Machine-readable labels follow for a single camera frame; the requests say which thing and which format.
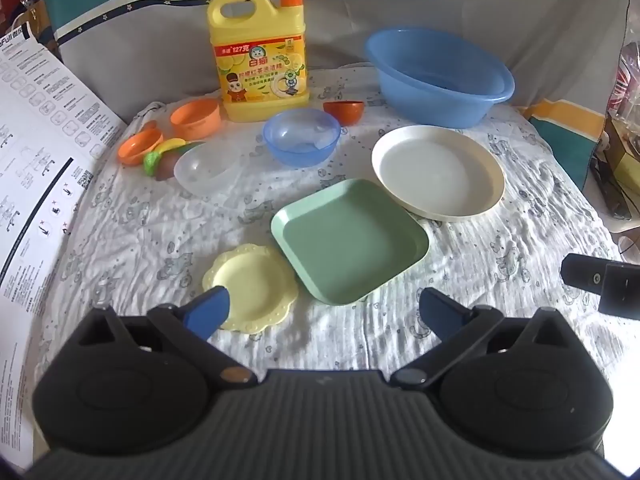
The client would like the small yellow scalloped plate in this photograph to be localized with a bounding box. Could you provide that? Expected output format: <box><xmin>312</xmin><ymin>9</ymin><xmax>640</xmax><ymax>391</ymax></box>
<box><xmin>202</xmin><ymin>244</ymin><xmax>298</xmax><ymax>335</ymax></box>

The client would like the square green plate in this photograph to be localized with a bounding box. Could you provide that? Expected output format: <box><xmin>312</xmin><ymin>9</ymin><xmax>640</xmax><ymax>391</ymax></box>
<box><xmin>271</xmin><ymin>179</ymin><xmax>430</xmax><ymax>306</ymax></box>

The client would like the round white plate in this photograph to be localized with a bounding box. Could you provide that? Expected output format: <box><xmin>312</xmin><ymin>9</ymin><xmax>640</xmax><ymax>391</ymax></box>
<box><xmin>371</xmin><ymin>125</ymin><xmax>506</xmax><ymax>222</ymax></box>

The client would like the clear plastic bowl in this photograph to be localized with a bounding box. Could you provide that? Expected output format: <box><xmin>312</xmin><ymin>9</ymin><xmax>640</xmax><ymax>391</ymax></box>
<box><xmin>174</xmin><ymin>142</ymin><xmax>241</xmax><ymax>197</ymax></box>

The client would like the blue translucent bowl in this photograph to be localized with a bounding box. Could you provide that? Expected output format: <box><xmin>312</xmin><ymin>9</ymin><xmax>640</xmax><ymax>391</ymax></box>
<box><xmin>262</xmin><ymin>107</ymin><xmax>341</xmax><ymax>168</ymax></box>

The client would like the small dark orange bowl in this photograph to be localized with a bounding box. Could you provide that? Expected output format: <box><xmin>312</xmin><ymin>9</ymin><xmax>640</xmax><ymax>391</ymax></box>
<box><xmin>322</xmin><ymin>101</ymin><xmax>364</xmax><ymax>127</ymax></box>

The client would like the yellow cardboard box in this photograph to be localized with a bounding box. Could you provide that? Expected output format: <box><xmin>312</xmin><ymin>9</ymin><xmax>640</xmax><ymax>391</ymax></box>
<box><xmin>604</xmin><ymin>117</ymin><xmax>640</xmax><ymax>195</ymax></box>

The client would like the white cat print cloth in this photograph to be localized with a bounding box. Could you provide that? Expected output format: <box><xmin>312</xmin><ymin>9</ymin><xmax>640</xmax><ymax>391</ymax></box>
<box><xmin>19</xmin><ymin>62</ymin><xmax>640</xmax><ymax>461</ymax></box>

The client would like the brown toy kiwi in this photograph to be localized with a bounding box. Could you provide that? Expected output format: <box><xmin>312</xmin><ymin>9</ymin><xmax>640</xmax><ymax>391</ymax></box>
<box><xmin>154</xmin><ymin>142</ymin><xmax>201</xmax><ymax>181</ymax></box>

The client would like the green toy lettuce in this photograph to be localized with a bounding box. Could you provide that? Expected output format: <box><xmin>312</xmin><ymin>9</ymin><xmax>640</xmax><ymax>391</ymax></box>
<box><xmin>142</xmin><ymin>151</ymin><xmax>163</xmax><ymax>177</ymax></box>

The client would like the orange toy pan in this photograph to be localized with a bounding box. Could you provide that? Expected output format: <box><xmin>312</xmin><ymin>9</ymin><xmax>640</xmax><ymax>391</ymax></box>
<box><xmin>117</xmin><ymin>120</ymin><xmax>164</xmax><ymax>167</ymax></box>

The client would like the yellow toy banana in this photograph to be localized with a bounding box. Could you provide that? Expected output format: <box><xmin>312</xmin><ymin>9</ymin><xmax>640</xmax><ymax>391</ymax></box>
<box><xmin>154</xmin><ymin>138</ymin><xmax>188</xmax><ymax>154</ymax></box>

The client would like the orange toy pot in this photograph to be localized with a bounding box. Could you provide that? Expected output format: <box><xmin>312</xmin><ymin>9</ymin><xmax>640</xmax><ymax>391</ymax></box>
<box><xmin>169</xmin><ymin>98</ymin><xmax>222</xmax><ymax>141</ymax></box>

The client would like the white instruction sheet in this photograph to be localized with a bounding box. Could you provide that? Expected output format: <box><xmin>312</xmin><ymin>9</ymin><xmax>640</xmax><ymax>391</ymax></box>
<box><xmin>1</xmin><ymin>24</ymin><xmax>126</xmax><ymax>468</ymax></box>

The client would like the large blue plastic basin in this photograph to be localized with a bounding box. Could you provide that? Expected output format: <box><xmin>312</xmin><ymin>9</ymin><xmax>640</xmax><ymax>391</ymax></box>
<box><xmin>366</xmin><ymin>27</ymin><xmax>515</xmax><ymax>129</ymax></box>

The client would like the yellow dish soap bottle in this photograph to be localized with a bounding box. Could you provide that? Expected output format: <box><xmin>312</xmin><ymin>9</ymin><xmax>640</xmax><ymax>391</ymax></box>
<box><xmin>207</xmin><ymin>0</ymin><xmax>309</xmax><ymax>122</ymax></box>

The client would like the teal striped blanket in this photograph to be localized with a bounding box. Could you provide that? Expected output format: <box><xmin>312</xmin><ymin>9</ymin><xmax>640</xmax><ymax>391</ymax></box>
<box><xmin>44</xmin><ymin>0</ymin><xmax>629</xmax><ymax>184</ymax></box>

